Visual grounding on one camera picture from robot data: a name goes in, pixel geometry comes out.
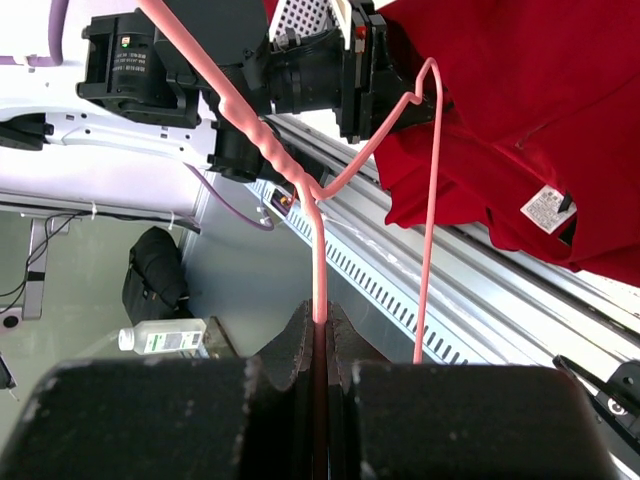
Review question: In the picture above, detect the pink wire hanger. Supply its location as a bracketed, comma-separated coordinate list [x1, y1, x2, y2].
[139, 1, 444, 479]

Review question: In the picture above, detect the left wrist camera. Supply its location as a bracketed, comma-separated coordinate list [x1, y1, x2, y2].
[269, 0, 355, 51]

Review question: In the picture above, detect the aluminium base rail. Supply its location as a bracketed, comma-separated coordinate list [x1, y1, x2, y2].
[244, 114, 640, 480]

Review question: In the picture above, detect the black bag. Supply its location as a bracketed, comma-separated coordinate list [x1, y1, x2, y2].
[121, 227, 190, 326]

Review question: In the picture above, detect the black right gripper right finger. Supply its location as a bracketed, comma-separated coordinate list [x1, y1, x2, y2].
[326, 306, 617, 479]

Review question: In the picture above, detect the red skirt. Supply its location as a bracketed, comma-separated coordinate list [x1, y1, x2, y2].
[374, 1, 639, 285]

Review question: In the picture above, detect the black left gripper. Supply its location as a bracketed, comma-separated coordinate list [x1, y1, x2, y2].
[259, 0, 451, 146]

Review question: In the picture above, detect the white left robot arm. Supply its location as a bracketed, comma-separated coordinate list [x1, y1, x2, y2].
[1, 1, 436, 183]

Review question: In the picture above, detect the clear plastic bottle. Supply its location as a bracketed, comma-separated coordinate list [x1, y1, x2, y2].
[117, 318, 207, 356]

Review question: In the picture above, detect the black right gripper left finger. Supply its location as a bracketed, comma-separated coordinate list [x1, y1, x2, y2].
[1, 302, 314, 479]

